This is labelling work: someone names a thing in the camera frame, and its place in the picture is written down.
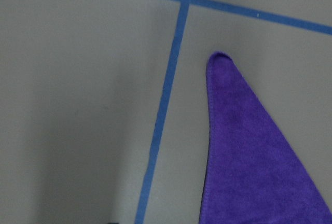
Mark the purple microfiber towel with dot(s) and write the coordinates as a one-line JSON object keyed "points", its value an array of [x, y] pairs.
{"points": [[252, 173]]}

